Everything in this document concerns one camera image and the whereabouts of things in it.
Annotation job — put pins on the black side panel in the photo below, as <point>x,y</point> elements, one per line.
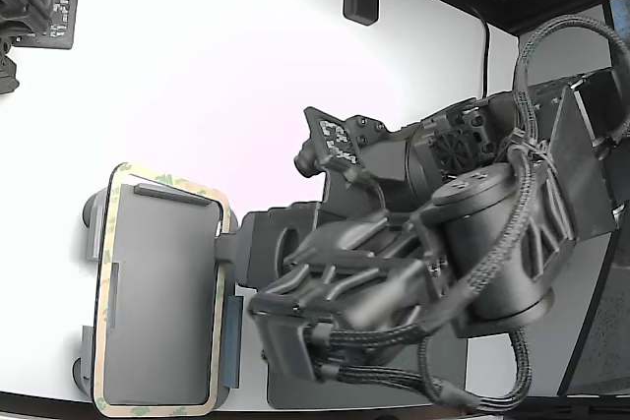
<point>605,321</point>

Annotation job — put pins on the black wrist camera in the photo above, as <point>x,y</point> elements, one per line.
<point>309,162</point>

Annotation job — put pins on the black six-joint robot arm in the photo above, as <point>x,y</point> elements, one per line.
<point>492,262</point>

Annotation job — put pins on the grey tray with floral rim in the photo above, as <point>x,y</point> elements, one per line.
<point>162,287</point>

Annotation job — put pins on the beige rectangular adhesive frame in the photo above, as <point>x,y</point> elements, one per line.
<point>104,292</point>

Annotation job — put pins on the black printed marker plate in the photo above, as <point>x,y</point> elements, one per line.
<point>63,21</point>

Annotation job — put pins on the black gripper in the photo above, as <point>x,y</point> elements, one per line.
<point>261,243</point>

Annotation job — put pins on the black fiducial tag plate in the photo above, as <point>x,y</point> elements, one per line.
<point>334,142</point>

